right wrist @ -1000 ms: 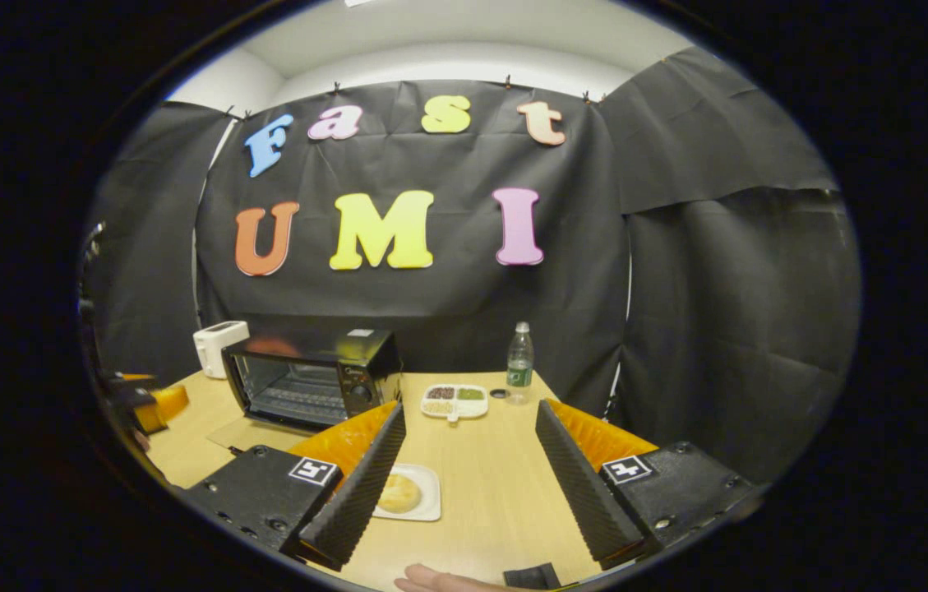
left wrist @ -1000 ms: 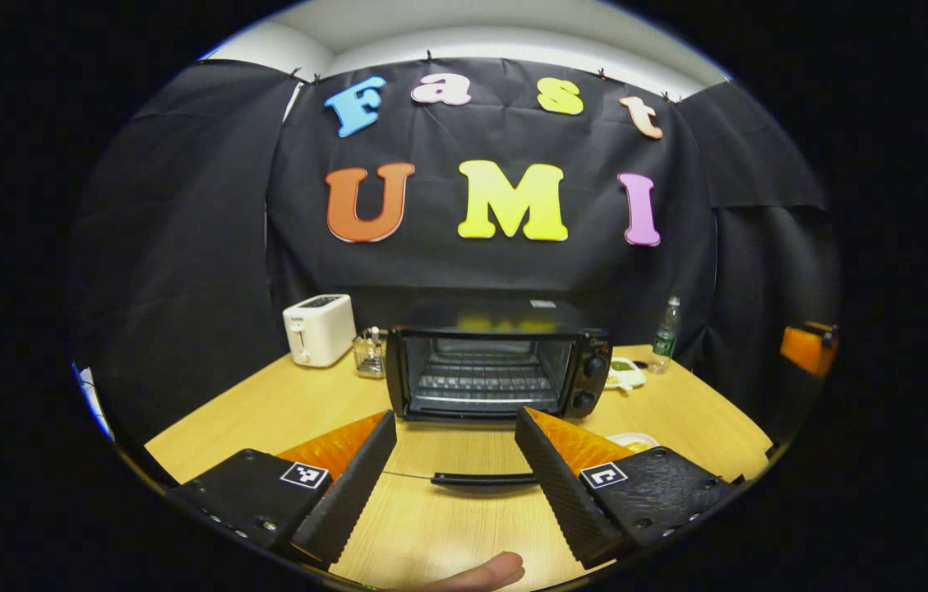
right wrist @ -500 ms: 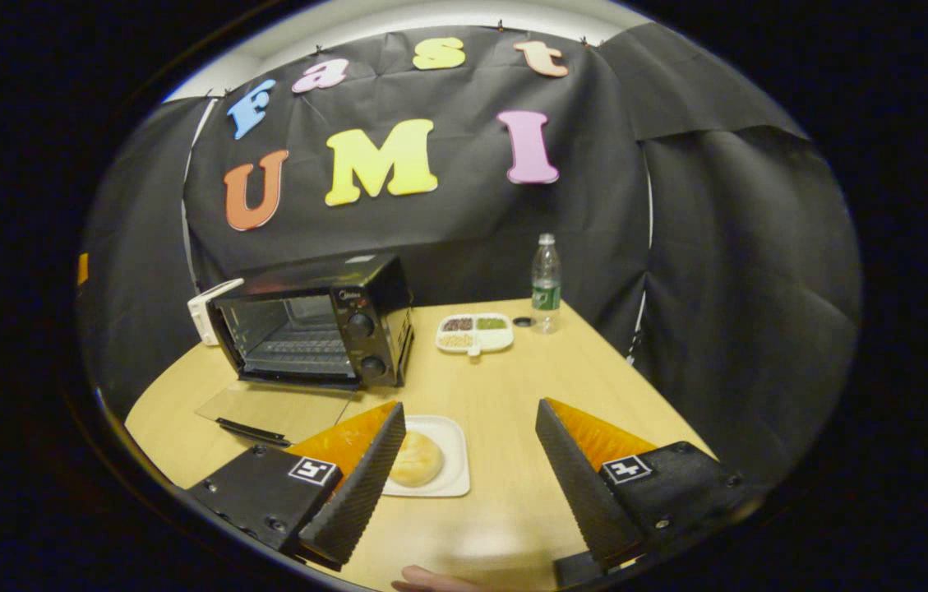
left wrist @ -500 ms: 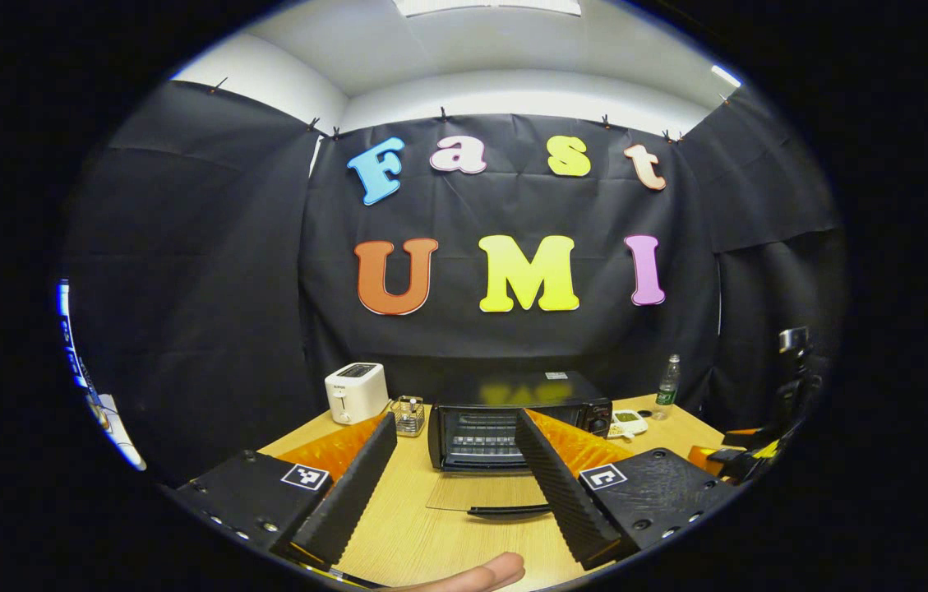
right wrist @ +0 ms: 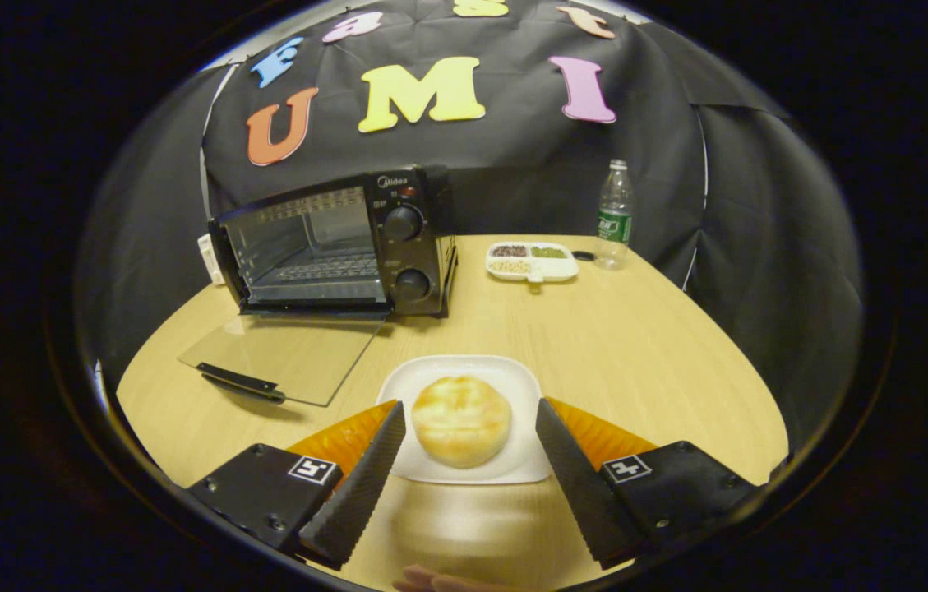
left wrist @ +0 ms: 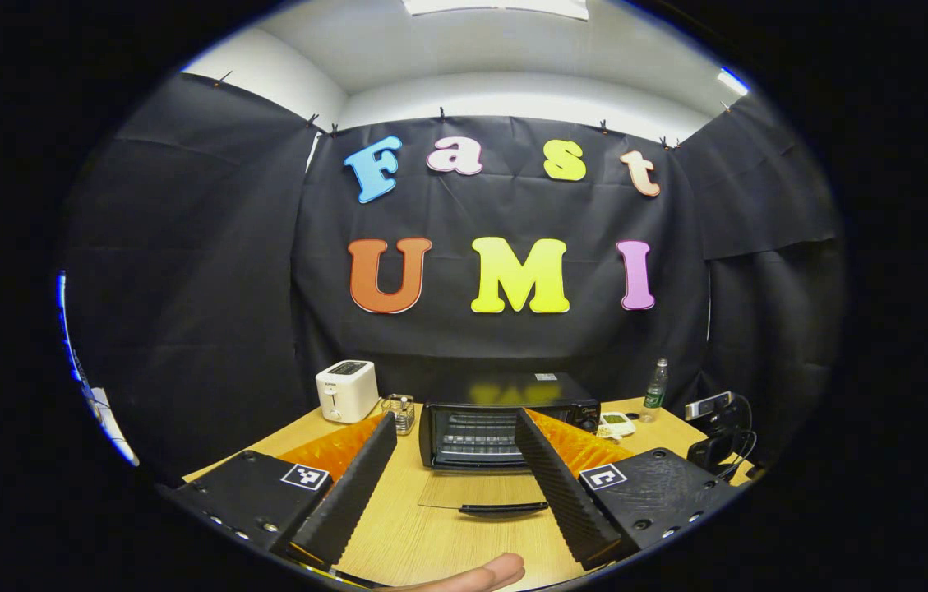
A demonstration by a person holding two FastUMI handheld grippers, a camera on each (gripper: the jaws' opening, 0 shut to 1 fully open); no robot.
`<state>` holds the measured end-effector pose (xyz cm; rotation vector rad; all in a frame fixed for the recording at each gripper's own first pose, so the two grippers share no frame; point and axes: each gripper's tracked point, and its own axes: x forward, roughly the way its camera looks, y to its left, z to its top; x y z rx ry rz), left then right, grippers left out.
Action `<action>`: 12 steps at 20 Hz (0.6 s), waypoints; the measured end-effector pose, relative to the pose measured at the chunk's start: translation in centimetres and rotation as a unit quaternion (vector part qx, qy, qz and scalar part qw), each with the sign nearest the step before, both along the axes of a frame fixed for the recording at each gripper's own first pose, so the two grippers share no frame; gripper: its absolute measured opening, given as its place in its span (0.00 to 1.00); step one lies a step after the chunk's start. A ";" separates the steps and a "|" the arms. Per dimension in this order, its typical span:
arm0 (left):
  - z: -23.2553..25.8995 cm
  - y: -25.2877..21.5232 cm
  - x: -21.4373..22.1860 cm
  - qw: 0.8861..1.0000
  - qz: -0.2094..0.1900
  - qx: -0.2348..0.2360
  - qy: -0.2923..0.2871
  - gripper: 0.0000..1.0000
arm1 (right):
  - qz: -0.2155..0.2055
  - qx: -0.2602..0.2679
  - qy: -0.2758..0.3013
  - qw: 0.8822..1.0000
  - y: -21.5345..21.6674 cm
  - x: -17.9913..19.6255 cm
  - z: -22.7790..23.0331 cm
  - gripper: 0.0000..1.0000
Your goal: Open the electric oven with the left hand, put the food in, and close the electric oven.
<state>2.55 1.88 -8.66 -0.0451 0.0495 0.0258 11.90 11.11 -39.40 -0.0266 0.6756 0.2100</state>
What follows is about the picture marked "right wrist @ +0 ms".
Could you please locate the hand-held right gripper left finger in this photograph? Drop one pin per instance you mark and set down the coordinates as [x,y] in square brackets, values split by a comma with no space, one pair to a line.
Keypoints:
[361,485]

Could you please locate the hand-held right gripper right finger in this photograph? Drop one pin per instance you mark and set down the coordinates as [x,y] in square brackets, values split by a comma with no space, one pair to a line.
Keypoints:
[579,485]

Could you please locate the round golden bread bun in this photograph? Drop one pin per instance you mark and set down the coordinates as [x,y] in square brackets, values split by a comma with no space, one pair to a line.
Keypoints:
[461,419]

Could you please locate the black electric oven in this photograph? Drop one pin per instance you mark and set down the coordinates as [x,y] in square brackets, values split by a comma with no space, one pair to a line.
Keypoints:
[410,247]

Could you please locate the white square plate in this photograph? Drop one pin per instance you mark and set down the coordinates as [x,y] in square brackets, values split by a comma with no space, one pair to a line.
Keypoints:
[447,366]

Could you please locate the white divided snack dish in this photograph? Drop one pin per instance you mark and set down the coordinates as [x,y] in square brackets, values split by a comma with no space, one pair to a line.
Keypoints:
[533,271]

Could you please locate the small black bottle cap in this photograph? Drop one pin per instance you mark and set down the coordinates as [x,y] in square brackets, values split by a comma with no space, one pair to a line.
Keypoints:
[584,256]

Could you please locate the clear plastic water bottle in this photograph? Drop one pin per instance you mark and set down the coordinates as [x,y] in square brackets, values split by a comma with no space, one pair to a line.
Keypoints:
[614,226]

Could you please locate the white toaster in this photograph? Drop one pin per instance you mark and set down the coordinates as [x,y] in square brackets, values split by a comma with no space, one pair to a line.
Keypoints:
[206,259]

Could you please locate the black backdrop cloth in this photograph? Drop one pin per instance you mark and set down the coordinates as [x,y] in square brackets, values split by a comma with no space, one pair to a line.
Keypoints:
[513,164]

